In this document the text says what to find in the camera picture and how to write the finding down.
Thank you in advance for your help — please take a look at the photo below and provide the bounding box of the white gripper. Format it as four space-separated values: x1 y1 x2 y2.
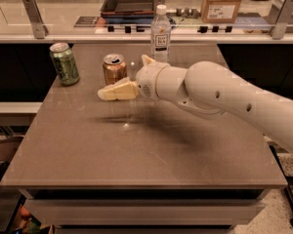
98 55 168 100

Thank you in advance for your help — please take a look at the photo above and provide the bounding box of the orange soda can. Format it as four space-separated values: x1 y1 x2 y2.
103 54 127 85

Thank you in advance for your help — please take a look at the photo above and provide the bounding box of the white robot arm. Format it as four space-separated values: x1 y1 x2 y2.
98 55 293 154

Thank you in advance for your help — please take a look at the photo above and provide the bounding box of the green soda can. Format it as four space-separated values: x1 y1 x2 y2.
50 43 79 86

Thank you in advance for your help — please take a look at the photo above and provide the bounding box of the clear plastic water bottle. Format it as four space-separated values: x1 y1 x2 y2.
150 5 172 62

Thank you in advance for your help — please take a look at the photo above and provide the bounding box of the dark open tray box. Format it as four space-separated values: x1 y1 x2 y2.
101 0 156 18

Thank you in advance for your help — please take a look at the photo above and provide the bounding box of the brown cardboard box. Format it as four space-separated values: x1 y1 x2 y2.
200 0 242 23

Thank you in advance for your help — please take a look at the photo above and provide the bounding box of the grey table drawer front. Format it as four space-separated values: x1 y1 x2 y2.
25 200 265 226

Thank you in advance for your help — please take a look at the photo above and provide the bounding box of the left metal glass bracket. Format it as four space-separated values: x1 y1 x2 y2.
21 0 49 39

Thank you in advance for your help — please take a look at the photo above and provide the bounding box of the metal glass bracket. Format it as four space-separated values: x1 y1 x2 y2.
270 0 293 40
21 0 49 39

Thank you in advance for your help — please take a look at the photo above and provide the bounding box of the right metal glass bracket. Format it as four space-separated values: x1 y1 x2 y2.
270 0 293 40

